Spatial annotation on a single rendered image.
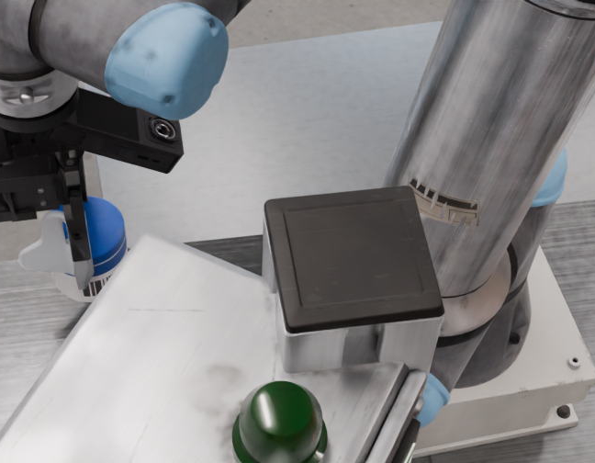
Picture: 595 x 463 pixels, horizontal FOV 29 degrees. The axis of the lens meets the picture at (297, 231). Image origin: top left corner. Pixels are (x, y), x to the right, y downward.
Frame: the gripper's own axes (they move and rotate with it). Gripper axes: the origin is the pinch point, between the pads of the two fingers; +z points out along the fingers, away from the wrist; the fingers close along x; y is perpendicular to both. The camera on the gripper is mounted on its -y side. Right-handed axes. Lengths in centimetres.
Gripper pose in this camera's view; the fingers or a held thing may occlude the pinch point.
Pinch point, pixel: (84, 241)
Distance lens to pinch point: 104.1
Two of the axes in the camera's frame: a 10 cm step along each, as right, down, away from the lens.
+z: -0.4, 6.0, 8.0
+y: -9.8, 1.3, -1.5
